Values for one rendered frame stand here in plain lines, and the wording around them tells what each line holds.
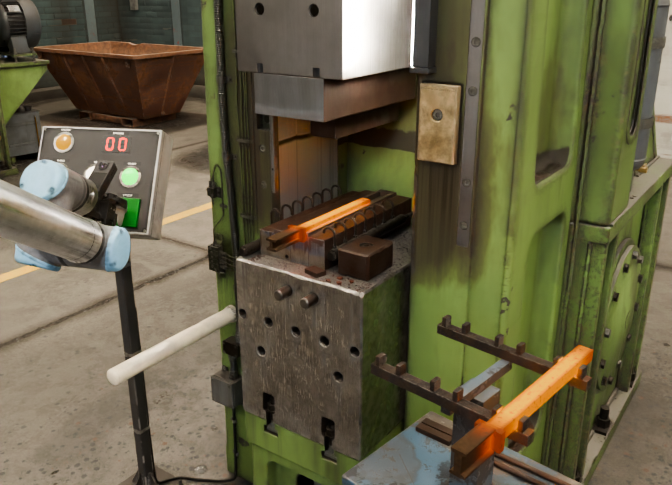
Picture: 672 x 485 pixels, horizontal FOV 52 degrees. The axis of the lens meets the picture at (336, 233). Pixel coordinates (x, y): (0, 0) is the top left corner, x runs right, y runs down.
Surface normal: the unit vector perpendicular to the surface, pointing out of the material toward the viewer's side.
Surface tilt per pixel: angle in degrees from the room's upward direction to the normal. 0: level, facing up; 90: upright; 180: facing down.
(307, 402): 90
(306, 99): 90
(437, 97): 90
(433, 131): 90
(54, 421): 0
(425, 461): 0
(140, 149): 60
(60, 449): 0
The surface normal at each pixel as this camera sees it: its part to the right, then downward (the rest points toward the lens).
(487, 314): -0.57, 0.28
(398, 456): 0.00, -0.94
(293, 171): 0.82, 0.19
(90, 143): -0.15, -0.18
